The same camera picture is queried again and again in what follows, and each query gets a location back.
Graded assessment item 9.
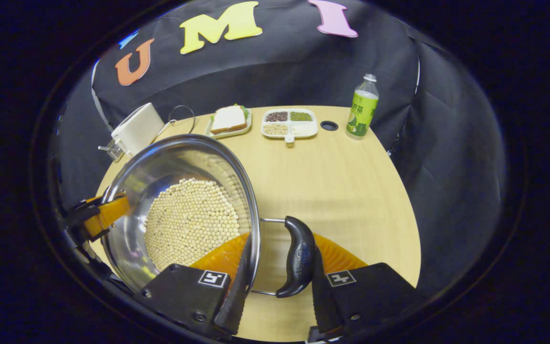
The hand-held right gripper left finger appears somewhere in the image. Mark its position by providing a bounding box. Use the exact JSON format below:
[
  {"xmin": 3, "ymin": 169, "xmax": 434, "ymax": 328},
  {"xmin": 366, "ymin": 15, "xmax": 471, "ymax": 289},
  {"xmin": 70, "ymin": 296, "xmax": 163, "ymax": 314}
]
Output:
[{"xmin": 134, "ymin": 233, "xmax": 253, "ymax": 337}]

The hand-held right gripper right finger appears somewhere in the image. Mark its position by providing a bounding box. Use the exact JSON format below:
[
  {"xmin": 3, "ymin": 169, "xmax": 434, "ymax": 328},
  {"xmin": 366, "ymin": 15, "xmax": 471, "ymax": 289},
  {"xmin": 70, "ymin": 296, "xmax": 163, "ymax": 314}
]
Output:
[{"xmin": 311, "ymin": 233, "xmax": 428, "ymax": 335}]

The stainless steel pot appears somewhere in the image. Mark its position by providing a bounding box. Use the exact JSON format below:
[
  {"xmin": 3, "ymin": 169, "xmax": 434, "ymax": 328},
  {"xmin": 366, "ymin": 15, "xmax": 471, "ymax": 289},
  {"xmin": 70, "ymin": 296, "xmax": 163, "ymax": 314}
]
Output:
[{"xmin": 99, "ymin": 134, "xmax": 317, "ymax": 298}]

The pile of soybeans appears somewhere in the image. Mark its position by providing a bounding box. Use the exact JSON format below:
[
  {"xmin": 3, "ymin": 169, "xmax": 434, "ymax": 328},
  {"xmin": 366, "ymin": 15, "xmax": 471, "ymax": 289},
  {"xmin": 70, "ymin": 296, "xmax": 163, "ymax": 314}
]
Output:
[{"xmin": 143, "ymin": 178, "xmax": 241, "ymax": 272}]

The white toaster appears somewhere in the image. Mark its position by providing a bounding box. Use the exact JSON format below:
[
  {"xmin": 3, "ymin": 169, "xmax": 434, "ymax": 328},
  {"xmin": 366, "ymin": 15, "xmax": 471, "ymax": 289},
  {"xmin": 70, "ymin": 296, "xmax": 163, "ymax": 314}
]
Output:
[{"xmin": 111, "ymin": 102, "xmax": 165, "ymax": 157}]

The pale green sandwich plate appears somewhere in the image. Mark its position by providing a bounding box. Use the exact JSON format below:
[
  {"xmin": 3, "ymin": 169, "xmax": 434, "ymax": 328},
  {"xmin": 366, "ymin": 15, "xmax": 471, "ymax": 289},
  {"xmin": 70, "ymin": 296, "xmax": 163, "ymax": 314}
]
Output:
[{"xmin": 205, "ymin": 107, "xmax": 253, "ymax": 140}]

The white divided bean tray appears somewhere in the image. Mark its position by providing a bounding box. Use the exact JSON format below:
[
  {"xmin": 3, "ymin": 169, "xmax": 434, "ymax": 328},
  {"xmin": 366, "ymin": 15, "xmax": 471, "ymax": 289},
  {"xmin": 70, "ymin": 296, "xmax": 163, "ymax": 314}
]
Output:
[{"xmin": 261, "ymin": 108, "xmax": 319, "ymax": 144}]

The green label drink bottle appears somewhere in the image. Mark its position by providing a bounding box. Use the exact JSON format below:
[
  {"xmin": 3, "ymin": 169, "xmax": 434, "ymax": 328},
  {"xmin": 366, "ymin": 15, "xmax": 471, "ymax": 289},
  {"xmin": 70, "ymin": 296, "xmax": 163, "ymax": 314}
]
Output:
[{"xmin": 346, "ymin": 74, "xmax": 380, "ymax": 140}]

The small glass wire holder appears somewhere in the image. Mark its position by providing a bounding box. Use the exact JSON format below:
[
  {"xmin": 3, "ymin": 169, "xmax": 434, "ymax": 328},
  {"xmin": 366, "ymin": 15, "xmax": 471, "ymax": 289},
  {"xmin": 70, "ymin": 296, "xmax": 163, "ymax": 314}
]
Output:
[{"xmin": 98, "ymin": 139, "xmax": 125, "ymax": 162}]

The black toaster cable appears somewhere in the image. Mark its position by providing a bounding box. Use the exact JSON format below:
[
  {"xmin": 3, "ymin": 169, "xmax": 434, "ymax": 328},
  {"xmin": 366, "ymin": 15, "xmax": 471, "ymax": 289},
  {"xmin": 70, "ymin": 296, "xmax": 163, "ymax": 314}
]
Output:
[{"xmin": 158, "ymin": 105, "xmax": 196, "ymax": 139}]

